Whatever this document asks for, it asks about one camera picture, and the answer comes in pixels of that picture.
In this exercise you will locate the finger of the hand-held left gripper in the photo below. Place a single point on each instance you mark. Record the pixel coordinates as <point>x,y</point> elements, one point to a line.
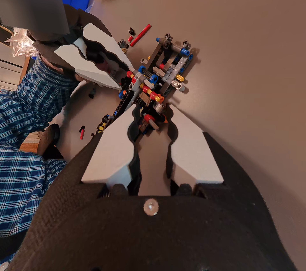
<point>102,39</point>
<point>76,60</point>

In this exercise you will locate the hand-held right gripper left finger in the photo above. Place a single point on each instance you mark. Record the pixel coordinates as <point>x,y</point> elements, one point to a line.
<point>112,156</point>

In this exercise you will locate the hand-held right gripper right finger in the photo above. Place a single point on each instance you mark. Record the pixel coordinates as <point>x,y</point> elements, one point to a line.
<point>193,156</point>

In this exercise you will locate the multicoloured lego technic model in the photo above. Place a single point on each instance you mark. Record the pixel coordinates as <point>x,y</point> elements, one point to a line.
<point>148,118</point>

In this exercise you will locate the person's left forearm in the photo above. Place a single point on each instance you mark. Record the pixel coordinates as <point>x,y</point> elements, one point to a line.
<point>35,101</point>

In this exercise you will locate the grey double lego connector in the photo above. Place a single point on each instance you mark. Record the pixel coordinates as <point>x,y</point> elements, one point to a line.
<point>122,43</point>

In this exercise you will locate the small black lego connector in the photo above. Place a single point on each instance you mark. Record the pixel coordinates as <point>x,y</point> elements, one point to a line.
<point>131,31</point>

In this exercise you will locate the long red lego axle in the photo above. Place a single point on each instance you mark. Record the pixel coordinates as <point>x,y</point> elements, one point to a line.
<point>141,34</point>

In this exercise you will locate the red and black lego pin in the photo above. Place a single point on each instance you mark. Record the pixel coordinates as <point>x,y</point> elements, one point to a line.
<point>82,131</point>

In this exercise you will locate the crinkled clear plastic sheet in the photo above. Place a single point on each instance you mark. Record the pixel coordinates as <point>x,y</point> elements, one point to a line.
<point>21,41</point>

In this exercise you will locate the dark mesh chair armrest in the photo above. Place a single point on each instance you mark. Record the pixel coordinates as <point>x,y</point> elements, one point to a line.
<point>49,137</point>

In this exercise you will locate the blue plaid shirt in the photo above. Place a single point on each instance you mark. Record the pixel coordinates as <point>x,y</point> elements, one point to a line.
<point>21,180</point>

